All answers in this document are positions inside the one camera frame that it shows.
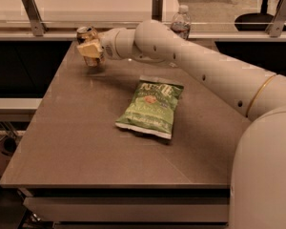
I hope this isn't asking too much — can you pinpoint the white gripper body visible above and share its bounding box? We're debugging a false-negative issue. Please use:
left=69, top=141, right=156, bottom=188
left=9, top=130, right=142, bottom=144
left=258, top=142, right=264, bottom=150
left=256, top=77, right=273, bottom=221
left=99, top=29, right=120, bottom=60

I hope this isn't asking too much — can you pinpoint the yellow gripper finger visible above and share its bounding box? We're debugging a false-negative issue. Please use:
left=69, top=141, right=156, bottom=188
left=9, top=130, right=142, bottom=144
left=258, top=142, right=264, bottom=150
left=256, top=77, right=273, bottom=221
left=77, top=39, right=102, bottom=58

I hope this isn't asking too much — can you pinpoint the orange soda can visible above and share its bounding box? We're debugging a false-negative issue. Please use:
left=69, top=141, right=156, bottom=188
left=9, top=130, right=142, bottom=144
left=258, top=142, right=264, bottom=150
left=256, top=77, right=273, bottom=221
left=76, top=27, right=104, bottom=67

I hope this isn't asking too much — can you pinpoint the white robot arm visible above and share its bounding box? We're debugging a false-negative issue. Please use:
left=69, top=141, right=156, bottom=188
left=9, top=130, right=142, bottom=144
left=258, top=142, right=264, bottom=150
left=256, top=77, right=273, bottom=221
left=78, top=20, right=286, bottom=229

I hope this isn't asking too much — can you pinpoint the clear plastic water bottle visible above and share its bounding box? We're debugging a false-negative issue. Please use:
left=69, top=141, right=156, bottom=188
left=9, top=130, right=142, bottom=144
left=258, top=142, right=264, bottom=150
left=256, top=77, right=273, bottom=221
left=171, top=5, right=191, bottom=40

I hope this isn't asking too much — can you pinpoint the green chip bag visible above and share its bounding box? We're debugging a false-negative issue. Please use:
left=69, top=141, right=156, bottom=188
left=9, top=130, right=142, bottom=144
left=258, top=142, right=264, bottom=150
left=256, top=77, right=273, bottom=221
left=115, top=75, right=184, bottom=139

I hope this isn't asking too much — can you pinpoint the brown table with drawers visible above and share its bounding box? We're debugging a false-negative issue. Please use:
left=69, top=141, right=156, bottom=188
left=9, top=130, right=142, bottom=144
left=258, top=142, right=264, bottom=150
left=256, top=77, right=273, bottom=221
left=0, top=50, right=249, bottom=227

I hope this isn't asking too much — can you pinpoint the black office chair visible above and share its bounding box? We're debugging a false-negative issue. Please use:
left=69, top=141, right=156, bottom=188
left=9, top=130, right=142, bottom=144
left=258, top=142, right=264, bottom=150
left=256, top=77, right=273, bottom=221
left=235, top=0, right=274, bottom=31

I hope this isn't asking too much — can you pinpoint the middle metal railing bracket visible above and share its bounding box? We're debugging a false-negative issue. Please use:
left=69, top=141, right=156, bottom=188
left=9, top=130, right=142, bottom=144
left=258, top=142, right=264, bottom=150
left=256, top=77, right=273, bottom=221
left=152, top=0, right=163, bottom=22

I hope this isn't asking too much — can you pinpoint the metal railing bracket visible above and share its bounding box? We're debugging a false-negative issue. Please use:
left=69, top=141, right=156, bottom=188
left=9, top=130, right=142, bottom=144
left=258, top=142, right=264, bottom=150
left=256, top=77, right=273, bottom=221
left=21, top=0, right=47, bottom=36
left=265, top=0, right=286, bottom=37
left=152, top=0, right=163, bottom=22

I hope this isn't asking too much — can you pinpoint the left metal railing bracket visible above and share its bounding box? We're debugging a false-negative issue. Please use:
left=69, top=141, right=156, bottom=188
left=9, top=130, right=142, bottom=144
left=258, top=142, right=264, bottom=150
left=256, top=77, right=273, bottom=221
left=21, top=0, right=47, bottom=36

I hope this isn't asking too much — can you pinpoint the right metal railing bracket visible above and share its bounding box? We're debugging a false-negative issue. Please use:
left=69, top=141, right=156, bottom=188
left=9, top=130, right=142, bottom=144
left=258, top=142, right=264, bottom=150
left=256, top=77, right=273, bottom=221
left=265, top=0, right=286, bottom=37

